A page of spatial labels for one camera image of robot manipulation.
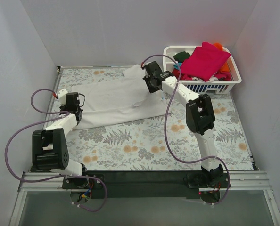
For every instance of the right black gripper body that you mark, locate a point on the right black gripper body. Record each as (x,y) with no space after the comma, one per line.
(148,83)

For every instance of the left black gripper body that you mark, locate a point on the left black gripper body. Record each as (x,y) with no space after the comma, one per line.
(78,115)

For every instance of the white t shirt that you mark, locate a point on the white t shirt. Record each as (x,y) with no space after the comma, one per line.
(118,101)

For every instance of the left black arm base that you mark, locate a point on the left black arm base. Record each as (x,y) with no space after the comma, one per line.
(84,183)

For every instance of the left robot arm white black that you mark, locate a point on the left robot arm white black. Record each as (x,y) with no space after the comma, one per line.
(49,148)

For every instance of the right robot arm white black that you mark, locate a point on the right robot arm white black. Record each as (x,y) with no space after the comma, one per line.
(199,120)

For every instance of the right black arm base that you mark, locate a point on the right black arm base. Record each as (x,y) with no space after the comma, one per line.
(208,189)

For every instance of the dark red t shirt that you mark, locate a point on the dark red t shirt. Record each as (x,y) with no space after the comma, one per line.
(176,73)

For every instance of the teal t shirt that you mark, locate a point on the teal t shirt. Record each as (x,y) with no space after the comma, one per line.
(177,66)

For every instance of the dark green t shirt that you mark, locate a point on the dark green t shirt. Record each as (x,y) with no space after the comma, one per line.
(181,56)

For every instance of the magenta folded t shirt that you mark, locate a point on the magenta folded t shirt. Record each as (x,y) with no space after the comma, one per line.
(206,63)

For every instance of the floral patterned table mat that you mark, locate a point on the floral patterned table mat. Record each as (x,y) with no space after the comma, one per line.
(161,144)

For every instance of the white plastic basket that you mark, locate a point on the white plastic basket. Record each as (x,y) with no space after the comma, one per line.
(218,86)

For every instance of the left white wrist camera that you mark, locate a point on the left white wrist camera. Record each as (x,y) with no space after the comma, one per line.
(61,96)

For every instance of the aluminium frame rail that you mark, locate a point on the aluminium frame rail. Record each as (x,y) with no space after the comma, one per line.
(239,180)

